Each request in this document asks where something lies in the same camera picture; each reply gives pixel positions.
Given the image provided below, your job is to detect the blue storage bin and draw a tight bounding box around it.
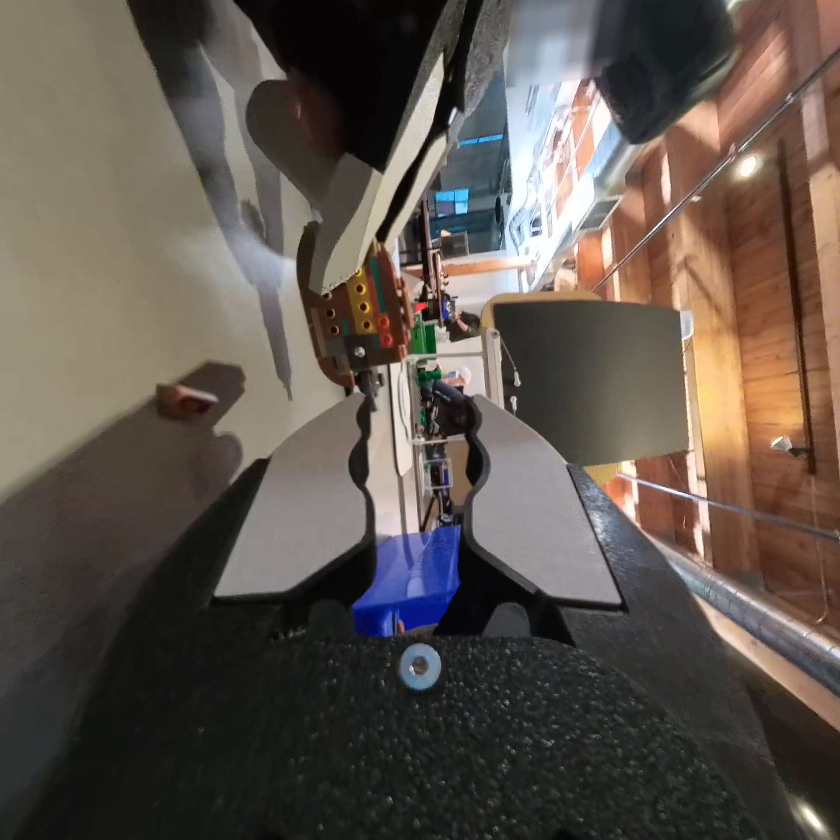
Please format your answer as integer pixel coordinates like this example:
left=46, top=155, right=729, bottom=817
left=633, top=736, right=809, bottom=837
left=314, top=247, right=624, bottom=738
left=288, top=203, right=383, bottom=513
left=352, top=525, right=462, bottom=637

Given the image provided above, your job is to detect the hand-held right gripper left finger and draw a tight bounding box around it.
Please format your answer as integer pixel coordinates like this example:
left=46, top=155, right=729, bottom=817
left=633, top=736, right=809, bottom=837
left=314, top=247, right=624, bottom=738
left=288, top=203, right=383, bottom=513
left=212, top=392, right=380, bottom=601

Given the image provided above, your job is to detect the grey desk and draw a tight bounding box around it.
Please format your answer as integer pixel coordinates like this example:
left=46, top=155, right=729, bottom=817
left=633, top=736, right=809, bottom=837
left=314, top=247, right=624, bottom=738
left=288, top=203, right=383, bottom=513
left=0, top=0, right=424, bottom=840

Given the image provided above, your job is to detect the person's left hand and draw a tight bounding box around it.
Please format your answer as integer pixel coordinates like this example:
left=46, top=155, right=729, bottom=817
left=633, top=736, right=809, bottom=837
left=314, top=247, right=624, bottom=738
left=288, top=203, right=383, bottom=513
left=287, top=70, right=345, bottom=160

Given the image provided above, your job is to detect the silver duct pipe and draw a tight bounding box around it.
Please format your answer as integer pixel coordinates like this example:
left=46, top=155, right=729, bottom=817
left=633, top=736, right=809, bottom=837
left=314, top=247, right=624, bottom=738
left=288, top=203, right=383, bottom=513
left=656, top=538, right=840, bottom=680

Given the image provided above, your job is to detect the small brown brick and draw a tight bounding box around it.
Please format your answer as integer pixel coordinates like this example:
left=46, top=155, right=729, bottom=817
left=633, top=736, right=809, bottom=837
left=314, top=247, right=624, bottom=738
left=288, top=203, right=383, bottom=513
left=156, top=382, right=221, bottom=421

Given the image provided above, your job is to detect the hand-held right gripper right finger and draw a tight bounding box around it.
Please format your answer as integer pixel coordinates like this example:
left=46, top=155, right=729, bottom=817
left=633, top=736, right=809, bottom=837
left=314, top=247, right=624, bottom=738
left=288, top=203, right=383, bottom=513
left=459, top=392, right=624, bottom=608

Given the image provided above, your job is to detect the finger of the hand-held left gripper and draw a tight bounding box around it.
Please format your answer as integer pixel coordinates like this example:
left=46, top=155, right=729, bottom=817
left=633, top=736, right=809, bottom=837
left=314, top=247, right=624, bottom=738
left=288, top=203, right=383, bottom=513
left=247, top=79, right=345, bottom=227
left=307, top=51, right=462, bottom=295

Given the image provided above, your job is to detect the white board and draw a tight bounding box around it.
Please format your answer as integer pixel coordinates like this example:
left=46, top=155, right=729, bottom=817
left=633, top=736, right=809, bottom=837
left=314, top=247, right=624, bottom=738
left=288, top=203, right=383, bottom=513
left=392, top=364, right=421, bottom=476

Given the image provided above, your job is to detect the brown toy brick model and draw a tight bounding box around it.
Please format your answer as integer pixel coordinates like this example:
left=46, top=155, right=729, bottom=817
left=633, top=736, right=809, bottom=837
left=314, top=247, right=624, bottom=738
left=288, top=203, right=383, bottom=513
left=298, top=226, right=416, bottom=412

